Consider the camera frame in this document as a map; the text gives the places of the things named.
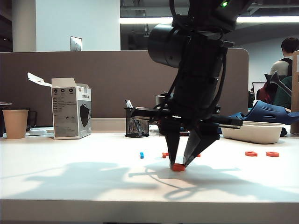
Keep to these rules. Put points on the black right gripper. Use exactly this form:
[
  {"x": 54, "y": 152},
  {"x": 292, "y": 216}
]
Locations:
[{"x": 191, "y": 114}]

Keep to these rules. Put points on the orange angular letter magnet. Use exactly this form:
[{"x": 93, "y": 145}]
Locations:
[{"x": 164, "y": 154}]

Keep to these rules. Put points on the orange rounded letter magnet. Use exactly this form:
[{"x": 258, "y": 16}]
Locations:
[{"x": 178, "y": 168}]

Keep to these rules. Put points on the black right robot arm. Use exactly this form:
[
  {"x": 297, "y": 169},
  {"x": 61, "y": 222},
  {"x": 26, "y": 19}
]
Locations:
[{"x": 201, "y": 70}]

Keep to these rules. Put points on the blue letter magnet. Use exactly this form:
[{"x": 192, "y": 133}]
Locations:
[{"x": 142, "y": 155}]

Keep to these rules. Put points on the black mesh pen holder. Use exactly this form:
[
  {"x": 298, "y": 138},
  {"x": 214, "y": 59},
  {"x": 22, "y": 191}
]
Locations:
[{"x": 137, "y": 128}]

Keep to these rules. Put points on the black pen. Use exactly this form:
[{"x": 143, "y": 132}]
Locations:
[{"x": 128, "y": 103}]

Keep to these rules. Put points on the beige pulp tray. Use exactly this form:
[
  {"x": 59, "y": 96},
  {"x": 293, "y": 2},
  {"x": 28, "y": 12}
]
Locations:
[{"x": 257, "y": 134}]

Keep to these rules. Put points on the computer monitor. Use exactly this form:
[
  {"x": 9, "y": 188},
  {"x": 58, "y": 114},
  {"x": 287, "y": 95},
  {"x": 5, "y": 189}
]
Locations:
[{"x": 259, "y": 87}]

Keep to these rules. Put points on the brown desk partition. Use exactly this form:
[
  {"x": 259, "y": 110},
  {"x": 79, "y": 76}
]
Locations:
[{"x": 105, "y": 77}]

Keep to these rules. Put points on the person in green shirt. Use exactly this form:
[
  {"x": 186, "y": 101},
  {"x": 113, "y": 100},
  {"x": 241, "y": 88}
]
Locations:
[{"x": 283, "y": 98}]

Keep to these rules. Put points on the brown cardboard box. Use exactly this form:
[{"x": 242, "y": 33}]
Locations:
[{"x": 295, "y": 93}]

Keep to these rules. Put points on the white face mask box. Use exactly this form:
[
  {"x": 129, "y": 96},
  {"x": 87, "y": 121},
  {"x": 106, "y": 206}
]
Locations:
[{"x": 67, "y": 112}]

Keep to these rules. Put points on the ceiling light strip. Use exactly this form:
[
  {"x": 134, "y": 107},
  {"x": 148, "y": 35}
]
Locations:
[{"x": 140, "y": 20}]

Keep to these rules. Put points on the person in beige shirt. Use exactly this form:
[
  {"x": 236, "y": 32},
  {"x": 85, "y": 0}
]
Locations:
[{"x": 289, "y": 45}]

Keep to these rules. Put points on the white earbuds case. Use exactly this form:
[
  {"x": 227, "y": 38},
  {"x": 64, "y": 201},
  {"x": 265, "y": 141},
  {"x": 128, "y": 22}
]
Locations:
[{"x": 38, "y": 131}]

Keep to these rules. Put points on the brown paper cup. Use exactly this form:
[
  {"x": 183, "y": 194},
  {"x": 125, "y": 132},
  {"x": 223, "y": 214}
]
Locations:
[{"x": 16, "y": 123}]

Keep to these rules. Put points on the grey metal bracket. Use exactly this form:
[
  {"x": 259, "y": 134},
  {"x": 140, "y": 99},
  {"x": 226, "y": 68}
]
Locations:
[{"x": 275, "y": 78}]

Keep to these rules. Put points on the metal wall switch plate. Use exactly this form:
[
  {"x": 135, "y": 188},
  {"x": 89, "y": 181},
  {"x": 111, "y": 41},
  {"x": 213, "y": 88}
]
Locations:
[{"x": 76, "y": 43}]

